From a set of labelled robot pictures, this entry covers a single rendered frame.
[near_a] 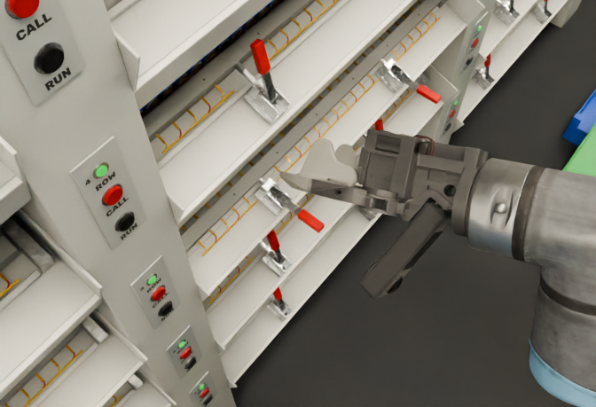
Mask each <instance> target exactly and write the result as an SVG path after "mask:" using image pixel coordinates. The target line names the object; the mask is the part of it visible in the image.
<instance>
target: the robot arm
mask: <svg viewBox="0 0 596 407"><path fill-rule="evenodd" d="M421 138H426V139H429V140H430V141H427V140H425V139H421ZM432 141H433V142H432ZM487 158H488V152H485V151H483V150H481V149H477V148H472V147H461V146H456V145H446V144H440V143H436V142H435V141H434V140H433V139H432V138H429V137H426V136H422V135H415V136H413V137H412V136H409V135H406V134H403V133H400V134H395V133H392V132H389V131H385V130H373V129H368V130H367V135H366V140H365V147H363V146H362V148H361V153H360V157H359V162H358V165H357V161H356V156H355V152H354V149H353V147H352V146H351V145H346V144H344V145H340V146H339V147H338V148H337V149H336V151H335V152H334V149H333V143H332V142H331V141H330V140H328V139H325V138H320V139H318V140H317V141H316V142H315V143H314V144H313V146H312V147H311V149H310V152H309V155H308V157H307V159H306V161H305V162H304V164H303V166H302V170H301V171H300V173H299V174H297V175H296V174H292V173H287V172H284V171H280V174H279V176H280V177H281V178H282V179H283V180H284V181H285V182H286V183H287V184H288V185H289V186H290V187H291V188H294V189H296V190H300V191H303V192H308V193H311V194H315V195H318V196H322V197H326V198H329V199H333V200H339V201H344V202H348V203H352V204H356V205H358V207H359V208H362V209H364V210H368V211H372V212H376V213H381V214H384V215H392V216H401V217H402V219H404V220H405V221H411V222H410V223H409V224H408V226H407V227H406V228H405V229H404V230H403V232H402V233H401V234H400V235H399V236H398V237H397V239H396V240H395V241H394V242H393V244H392V245H391V246H390V247H389V248H388V250H387V251H386V252H385V253H384V254H383V255H382V257H381V258H380V259H379V260H377V261H375V262H374V263H373V264H372V265H371V266H370V268H369V270H368V272H367V274H366V275H365V276H364V277H363V278H362V280H361V281H360V285H361V287H362V288H363V289H364V290H365V291H366V292H367V293H368V294H369V295H370V296H371V297H372V298H373V299H376V298H379V297H381V296H383V295H385V294H391V293H393V292H394V291H396V290H397V289H398V288H399V287H400V285H401V284H402V282H403V278H404V276H405V275H406V274H407V273H408V272H409V271H410V269H411V268H412V267H413V266H414V265H415V264H416V262H417V261H418V260H419V259H420V258H421V257H422V255H423V254H424V253H426V251H427V250H428V249H429V248H430V247H431V246H432V245H433V244H434V243H435V241H436V240H437V239H438V238H439V237H440V236H441V235H442V233H443V232H444V231H445V230H446V229H447V228H448V226H449V225H450V224H452V229H453V232H454V233H455V234H457V235H460V236H465V237H467V240H468V244H469V245H470V247H472V248H474V249H478V250H482V251H485V252H489V253H493V254H499V255H503V256H506V257H511V258H514V259H515V260H520V261H524V262H530V263H534V264H537V265H541V266H542V269H541V276H540V282H539V288H538V294H537V306H536V312H535V317H534V324H533V330H532V334H531V335H530V337H529V346H530V351H529V368H530V370H531V372H532V374H533V376H534V378H535V380H536V381H537V382H538V383H539V385H540V386H541V387H543V388H544V389H545V390H546V391H547V392H549V393H550V394H551V395H553V396H555V397H557V398H558V399H560V400H562V401H563V402H566V403H570V404H572V405H575V406H578V407H596V176H588V175H583V174H578V173H573V172H568V171H562V170H558V169H552V168H541V167H536V166H535V165H529V164H525V163H520V162H514V161H509V160H500V159H495V158H490V159H488V160H487ZM359 166H360V167H359ZM356 183H358V184H361V185H363V186H359V185H355V184H356ZM454 187H456V193H455V195H454V196H452V194H451V191H452V189H453V188H454Z"/></svg>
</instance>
